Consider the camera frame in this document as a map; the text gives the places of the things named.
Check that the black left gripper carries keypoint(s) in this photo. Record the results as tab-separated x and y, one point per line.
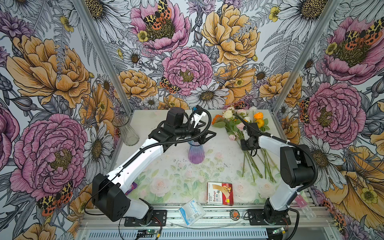
202	139

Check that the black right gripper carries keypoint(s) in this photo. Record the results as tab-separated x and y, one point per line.
243	147

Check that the blue purple glass vase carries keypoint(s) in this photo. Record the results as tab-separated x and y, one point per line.
196	153

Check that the pink rose flower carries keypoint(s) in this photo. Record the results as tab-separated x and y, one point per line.
243	113

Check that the cream white rose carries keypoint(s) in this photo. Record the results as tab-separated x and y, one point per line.
228	114

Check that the pink carnation stem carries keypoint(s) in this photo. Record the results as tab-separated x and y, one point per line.
235	134

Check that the orange gerbera flower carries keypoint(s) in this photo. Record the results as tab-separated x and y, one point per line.
219	121

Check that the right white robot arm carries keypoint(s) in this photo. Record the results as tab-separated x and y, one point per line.
297	168

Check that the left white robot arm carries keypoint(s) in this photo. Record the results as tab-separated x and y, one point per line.
109	191

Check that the clear ribbed glass vase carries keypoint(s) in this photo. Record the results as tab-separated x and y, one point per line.
128	134

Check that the orange yellow flower stems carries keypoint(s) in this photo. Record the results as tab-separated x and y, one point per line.
261	153

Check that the red bandage box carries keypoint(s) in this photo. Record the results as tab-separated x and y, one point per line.
220	194

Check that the white blue tissue pack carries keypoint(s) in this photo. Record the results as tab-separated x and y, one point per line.
191	212

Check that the pink clear plastic tube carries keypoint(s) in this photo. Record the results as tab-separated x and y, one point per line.
303	205

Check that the pink snack packet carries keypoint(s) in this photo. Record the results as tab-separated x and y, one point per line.
131	188

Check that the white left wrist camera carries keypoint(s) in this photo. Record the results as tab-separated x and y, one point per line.
196	117

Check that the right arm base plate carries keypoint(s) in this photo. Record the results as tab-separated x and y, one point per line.
259	217

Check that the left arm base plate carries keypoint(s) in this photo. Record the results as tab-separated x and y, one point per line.
157	218

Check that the slotted white cable duct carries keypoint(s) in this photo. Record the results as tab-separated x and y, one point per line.
184	234

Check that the right aluminium corner post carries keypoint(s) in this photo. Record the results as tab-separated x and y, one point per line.
313	38

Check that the aluminium corner post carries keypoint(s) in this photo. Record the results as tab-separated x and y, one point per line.
93	33
313	38

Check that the left aluminium corner post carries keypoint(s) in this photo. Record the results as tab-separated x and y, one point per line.
93	33

